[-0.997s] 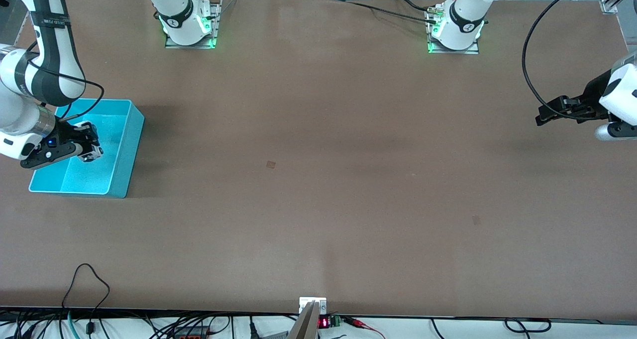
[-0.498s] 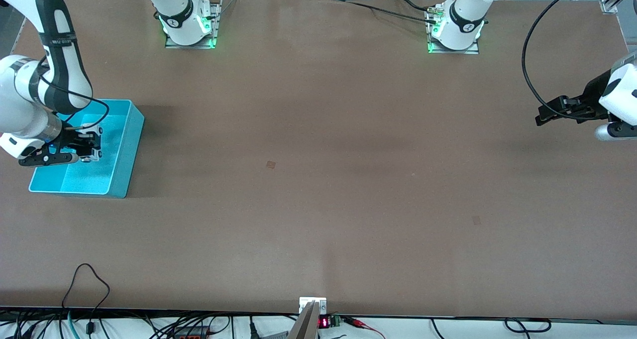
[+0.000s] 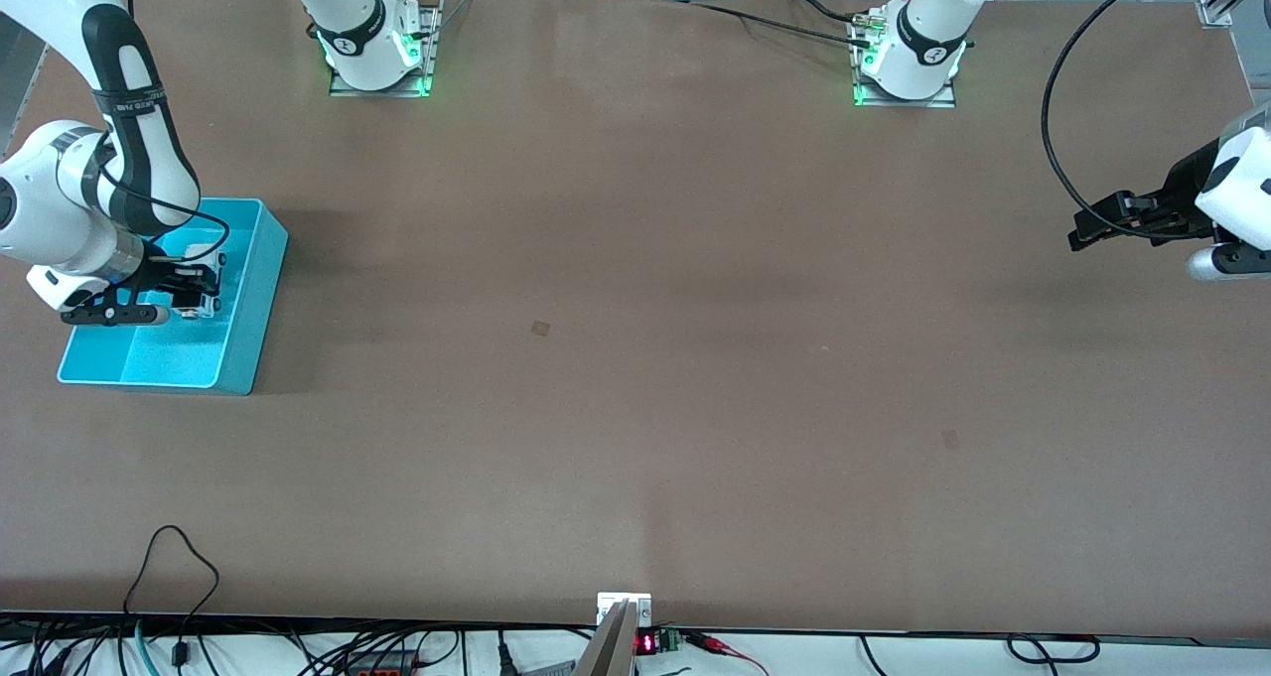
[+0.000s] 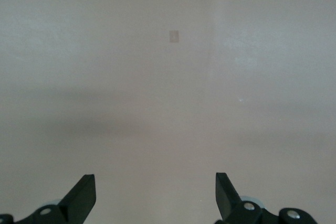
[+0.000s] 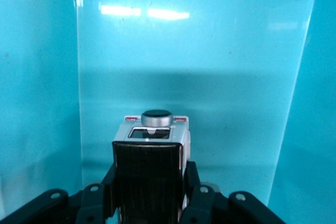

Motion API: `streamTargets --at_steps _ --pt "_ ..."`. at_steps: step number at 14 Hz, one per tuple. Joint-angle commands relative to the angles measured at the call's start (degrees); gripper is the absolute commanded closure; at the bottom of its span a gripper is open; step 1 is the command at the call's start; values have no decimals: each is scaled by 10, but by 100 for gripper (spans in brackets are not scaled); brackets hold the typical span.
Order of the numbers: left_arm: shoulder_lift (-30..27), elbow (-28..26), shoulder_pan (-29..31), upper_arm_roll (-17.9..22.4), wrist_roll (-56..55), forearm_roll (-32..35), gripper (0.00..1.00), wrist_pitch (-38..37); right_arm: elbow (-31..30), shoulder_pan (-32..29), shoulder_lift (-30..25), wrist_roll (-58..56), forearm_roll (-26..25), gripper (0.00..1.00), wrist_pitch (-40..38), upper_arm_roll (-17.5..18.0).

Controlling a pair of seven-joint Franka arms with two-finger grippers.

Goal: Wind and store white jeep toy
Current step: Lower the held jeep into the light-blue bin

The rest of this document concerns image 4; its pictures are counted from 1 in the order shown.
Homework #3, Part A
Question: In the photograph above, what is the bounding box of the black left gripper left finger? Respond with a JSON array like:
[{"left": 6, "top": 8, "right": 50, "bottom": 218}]
[{"left": 0, "top": 174, "right": 97, "bottom": 224}]

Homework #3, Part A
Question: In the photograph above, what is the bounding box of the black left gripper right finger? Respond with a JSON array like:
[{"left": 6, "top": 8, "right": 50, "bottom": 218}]
[{"left": 214, "top": 173, "right": 320, "bottom": 224}]

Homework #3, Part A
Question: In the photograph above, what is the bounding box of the small brown tape square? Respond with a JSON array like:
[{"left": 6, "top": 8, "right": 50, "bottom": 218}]
[{"left": 168, "top": 30, "right": 180, "bottom": 44}]

